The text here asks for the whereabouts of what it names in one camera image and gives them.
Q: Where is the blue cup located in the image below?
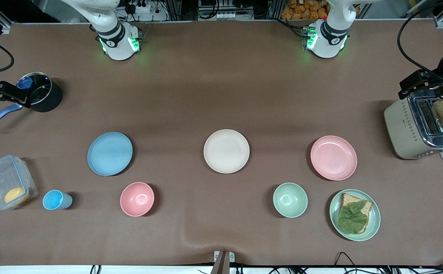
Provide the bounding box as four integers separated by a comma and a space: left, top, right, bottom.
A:
42, 190, 73, 210

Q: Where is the beige plate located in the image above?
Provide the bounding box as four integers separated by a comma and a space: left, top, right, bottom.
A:
203, 129, 250, 174

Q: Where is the white multi-socket strip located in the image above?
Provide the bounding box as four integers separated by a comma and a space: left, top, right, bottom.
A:
205, 11, 238, 20

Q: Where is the bag of orange snacks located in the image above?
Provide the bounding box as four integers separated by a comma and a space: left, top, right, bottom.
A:
281, 0, 329, 20

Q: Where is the black looped floor cable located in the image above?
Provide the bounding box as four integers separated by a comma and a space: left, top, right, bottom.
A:
334, 251, 363, 274

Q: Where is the green plate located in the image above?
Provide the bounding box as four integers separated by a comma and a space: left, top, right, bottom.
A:
329, 189, 381, 242

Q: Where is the beige chrome toaster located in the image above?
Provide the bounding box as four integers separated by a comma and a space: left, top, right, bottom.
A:
384, 89, 443, 160

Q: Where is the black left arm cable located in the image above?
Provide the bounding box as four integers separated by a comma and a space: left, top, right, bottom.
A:
397, 0, 443, 82

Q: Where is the blue plate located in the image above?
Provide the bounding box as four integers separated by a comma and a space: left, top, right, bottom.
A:
87, 132, 133, 177

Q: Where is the brown bread slice with crust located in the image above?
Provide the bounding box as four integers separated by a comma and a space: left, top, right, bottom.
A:
339, 193, 373, 234

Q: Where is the metal table bracket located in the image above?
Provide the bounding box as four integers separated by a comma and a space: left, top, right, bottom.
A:
211, 250, 235, 274

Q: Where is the pink bowl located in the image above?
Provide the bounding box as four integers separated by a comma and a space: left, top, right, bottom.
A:
120, 182, 155, 217

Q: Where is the pink plate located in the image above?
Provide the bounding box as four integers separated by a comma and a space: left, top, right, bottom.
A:
310, 135, 358, 181

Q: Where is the clear plastic container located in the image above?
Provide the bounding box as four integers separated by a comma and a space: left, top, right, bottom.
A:
0, 155, 38, 211

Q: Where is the green lettuce leaf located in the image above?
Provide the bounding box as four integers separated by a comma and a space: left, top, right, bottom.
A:
338, 201, 369, 234

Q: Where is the green bowl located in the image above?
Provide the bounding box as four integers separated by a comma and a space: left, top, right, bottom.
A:
273, 183, 308, 218

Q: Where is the white power strip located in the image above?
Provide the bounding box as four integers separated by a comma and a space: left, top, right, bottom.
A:
124, 0, 152, 14

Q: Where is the black pot with blue handle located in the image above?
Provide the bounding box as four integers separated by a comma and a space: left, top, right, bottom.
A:
0, 72, 63, 131

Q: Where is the orange round food item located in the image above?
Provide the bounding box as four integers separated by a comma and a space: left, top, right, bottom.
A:
4, 187, 30, 205

